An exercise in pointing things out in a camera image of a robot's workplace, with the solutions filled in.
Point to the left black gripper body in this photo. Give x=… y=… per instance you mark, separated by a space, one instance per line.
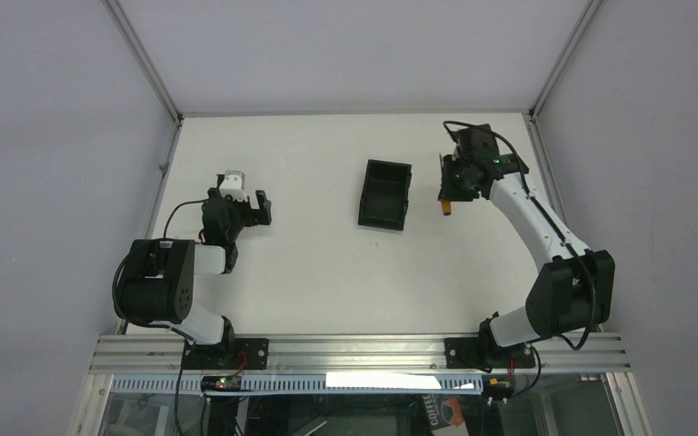
x=248 y=213

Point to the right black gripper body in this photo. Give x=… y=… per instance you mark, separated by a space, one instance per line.
x=451 y=185

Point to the orange handled screwdriver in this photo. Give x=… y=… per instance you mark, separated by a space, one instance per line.
x=446 y=207

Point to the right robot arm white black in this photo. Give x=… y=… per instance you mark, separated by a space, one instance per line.
x=574 y=285

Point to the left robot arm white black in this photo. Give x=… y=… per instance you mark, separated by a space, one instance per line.
x=153 y=286

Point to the black plastic bin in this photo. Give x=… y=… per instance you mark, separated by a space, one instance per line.
x=384 y=201

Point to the coffee labelled box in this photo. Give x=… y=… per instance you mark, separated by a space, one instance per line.
x=442 y=411

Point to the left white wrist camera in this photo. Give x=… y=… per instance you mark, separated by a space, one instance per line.
x=231 y=186

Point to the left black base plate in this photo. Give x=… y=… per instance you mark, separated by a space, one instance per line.
x=248 y=353

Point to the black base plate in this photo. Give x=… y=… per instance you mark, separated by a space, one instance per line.
x=472 y=352
x=248 y=353

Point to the aluminium mounting rail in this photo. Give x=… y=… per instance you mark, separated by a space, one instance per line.
x=316 y=354

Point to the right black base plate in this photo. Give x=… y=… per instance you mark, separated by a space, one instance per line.
x=472 y=352

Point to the white slotted cable duct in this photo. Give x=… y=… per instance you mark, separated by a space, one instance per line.
x=328 y=383

